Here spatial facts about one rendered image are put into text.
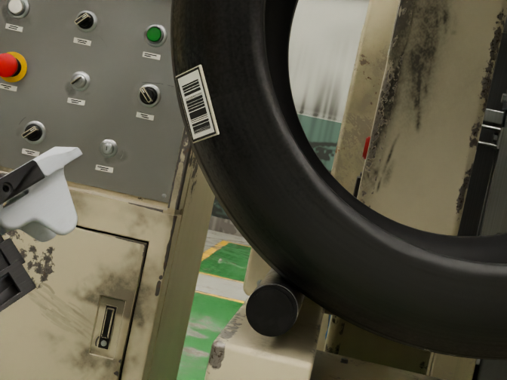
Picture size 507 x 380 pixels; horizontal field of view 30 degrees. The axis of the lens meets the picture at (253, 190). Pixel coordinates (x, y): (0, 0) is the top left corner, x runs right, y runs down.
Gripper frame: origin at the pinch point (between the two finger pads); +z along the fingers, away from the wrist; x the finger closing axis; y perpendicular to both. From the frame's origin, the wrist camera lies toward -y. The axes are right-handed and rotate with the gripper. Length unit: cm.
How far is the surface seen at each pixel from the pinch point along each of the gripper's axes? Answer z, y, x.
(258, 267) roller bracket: 29.0, 24.6, -29.0
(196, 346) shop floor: 174, 119, -335
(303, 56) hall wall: 642, 53, -690
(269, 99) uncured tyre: 15.7, 4.9, 5.6
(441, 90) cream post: 54, 17, -12
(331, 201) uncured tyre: 14.9, 14.4, 7.0
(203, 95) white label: 13.4, 2.0, 1.0
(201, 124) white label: 12.8, 4.1, -0.5
